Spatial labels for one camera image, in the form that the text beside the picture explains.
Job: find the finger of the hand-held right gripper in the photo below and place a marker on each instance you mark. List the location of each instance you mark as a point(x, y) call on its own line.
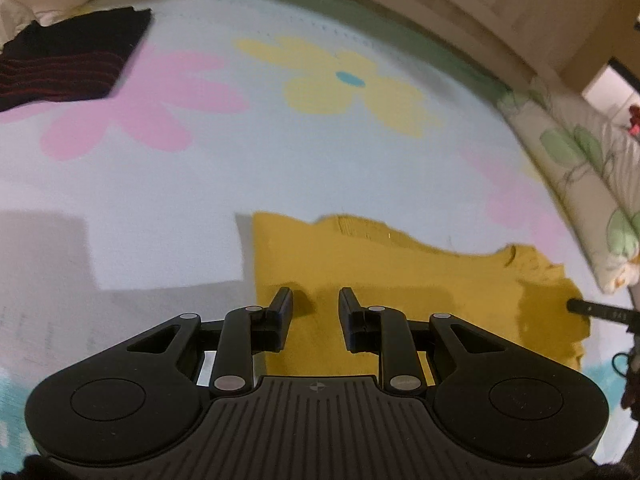
point(600, 310)

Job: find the black red-striped folded cloth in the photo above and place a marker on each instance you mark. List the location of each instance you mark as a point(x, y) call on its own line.
point(70, 60)

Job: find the yellow knit garment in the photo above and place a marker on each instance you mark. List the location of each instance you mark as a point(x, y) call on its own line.
point(425, 290)

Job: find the flower print blanket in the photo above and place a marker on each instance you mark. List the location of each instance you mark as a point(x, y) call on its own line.
point(350, 170)

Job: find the leaf print white pillow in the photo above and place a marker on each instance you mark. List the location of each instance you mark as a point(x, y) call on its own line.
point(585, 160)

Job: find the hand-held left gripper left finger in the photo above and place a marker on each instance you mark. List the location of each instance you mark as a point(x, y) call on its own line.
point(284, 307)

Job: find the wooden headboard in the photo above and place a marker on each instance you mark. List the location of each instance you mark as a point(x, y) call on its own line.
point(475, 5)

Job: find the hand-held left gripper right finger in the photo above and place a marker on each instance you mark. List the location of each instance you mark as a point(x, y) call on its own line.
point(346, 306)

